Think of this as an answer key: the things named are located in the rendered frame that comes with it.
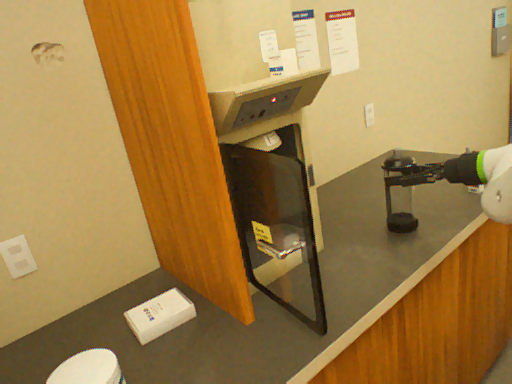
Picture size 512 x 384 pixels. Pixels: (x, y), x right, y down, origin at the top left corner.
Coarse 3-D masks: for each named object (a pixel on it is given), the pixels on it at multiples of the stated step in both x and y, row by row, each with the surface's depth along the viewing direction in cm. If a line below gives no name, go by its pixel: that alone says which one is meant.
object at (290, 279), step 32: (256, 160) 83; (288, 160) 73; (256, 192) 88; (288, 192) 76; (288, 224) 80; (256, 256) 99; (288, 256) 85; (288, 288) 90; (320, 288) 79; (320, 320) 82
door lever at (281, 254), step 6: (258, 240) 84; (264, 240) 83; (258, 246) 84; (264, 246) 82; (270, 246) 80; (276, 246) 80; (294, 246) 79; (300, 246) 79; (270, 252) 80; (276, 252) 78; (282, 252) 77; (288, 252) 78; (300, 252) 80; (282, 258) 77
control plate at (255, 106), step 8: (296, 88) 97; (272, 96) 93; (280, 96) 96; (288, 96) 98; (296, 96) 101; (248, 104) 90; (256, 104) 92; (264, 104) 94; (272, 104) 97; (280, 104) 99; (288, 104) 102; (240, 112) 90; (248, 112) 93; (256, 112) 95; (264, 112) 98; (272, 112) 100; (280, 112) 103; (248, 120) 96; (256, 120) 99; (232, 128) 94
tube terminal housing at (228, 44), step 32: (224, 0) 91; (256, 0) 97; (288, 0) 103; (224, 32) 93; (256, 32) 99; (288, 32) 105; (224, 64) 94; (256, 64) 100; (256, 128) 103; (320, 224) 126; (256, 288) 113
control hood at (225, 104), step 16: (256, 80) 99; (272, 80) 91; (288, 80) 92; (304, 80) 97; (320, 80) 102; (208, 96) 91; (224, 96) 87; (240, 96) 85; (256, 96) 89; (304, 96) 104; (224, 112) 89; (224, 128) 92
